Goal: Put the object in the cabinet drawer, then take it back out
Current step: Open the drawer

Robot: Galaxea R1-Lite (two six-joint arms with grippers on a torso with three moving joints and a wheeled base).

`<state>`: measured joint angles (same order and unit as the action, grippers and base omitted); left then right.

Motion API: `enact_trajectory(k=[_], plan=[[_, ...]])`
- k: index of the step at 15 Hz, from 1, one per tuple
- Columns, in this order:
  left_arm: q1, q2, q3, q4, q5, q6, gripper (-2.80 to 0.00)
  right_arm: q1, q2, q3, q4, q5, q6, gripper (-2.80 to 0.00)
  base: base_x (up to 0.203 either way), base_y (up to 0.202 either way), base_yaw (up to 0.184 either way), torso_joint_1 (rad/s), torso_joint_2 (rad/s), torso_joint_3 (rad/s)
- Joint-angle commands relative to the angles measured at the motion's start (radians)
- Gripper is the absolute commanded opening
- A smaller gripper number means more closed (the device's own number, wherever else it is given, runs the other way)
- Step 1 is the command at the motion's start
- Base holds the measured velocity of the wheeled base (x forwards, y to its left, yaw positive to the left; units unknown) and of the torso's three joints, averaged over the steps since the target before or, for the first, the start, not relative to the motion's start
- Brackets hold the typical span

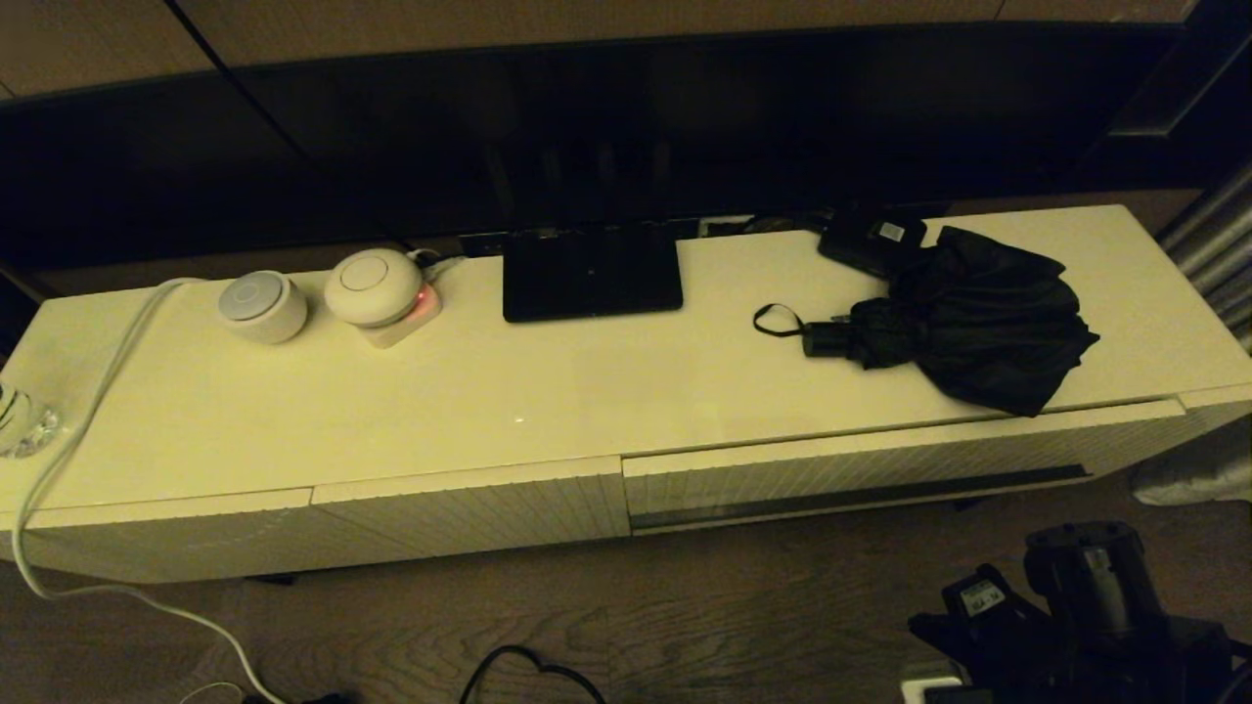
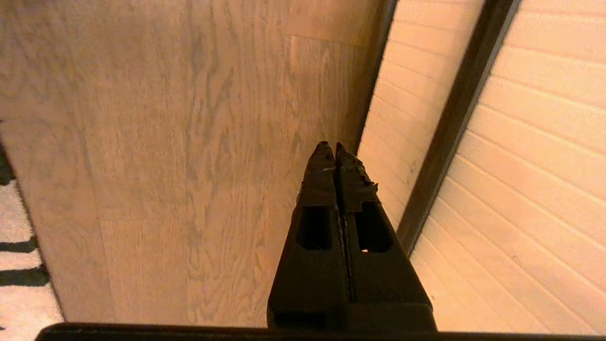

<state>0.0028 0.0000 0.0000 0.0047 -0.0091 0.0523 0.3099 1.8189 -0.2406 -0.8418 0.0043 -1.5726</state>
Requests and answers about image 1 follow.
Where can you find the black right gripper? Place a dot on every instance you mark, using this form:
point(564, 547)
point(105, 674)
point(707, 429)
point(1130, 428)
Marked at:
point(993, 636)

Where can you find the white ribbed drawer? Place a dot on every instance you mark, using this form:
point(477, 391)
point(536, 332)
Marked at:
point(782, 479)

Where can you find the black folding umbrella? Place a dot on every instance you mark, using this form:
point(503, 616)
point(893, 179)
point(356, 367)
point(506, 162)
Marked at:
point(978, 323)

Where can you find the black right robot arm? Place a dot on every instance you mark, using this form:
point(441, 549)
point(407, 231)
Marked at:
point(1095, 577)

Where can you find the white TV cabinet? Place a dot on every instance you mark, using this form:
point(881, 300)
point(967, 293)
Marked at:
point(587, 391)

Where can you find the narrow white ribbed door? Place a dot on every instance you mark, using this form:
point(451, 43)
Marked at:
point(1218, 416)

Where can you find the black set-top box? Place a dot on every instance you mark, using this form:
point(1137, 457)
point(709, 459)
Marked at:
point(866, 246)

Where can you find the grey curtain folds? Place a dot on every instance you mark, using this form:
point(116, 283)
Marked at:
point(1213, 244)

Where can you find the white ribbed cabinet door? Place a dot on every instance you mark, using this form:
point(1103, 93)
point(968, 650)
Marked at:
point(469, 513)

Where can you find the black flat television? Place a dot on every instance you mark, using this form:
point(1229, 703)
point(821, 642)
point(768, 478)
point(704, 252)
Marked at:
point(587, 127)

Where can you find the white power strip red light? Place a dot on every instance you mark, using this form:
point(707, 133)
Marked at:
point(419, 315)

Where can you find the white domed round device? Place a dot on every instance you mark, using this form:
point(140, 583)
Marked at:
point(372, 286)

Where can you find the white round speaker grey top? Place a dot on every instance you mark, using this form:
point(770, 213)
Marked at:
point(262, 311)

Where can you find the white plain cabinet panel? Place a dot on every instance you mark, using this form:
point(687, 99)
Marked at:
point(147, 543)

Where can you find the clear glass object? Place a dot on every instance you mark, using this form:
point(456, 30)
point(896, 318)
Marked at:
point(24, 425)

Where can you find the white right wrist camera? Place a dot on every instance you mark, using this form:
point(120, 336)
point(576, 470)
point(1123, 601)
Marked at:
point(929, 689)

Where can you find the black television base plate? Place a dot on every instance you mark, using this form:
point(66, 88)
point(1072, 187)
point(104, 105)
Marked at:
point(587, 279)

